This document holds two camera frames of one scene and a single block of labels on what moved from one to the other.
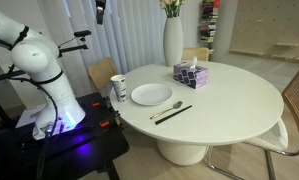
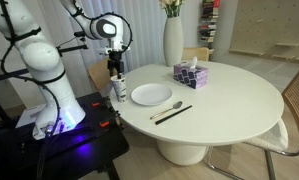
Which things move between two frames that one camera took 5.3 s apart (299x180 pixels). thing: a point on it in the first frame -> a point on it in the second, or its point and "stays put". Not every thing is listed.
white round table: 185,107 stays put
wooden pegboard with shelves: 276,28 stays put
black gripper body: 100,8 -> 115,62
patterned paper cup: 120,87 stays put
